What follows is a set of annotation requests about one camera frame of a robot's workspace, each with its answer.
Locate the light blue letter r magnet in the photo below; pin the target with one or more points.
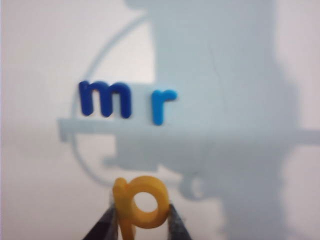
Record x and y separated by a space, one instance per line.
158 110

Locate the yellow letter p magnet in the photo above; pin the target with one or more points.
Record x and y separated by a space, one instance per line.
125 200

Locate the dark blue letter m magnet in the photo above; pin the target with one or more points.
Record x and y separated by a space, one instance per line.
86 98

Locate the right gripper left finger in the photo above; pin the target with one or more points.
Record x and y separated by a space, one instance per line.
107 225

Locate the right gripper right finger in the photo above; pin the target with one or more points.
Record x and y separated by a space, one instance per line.
176 225

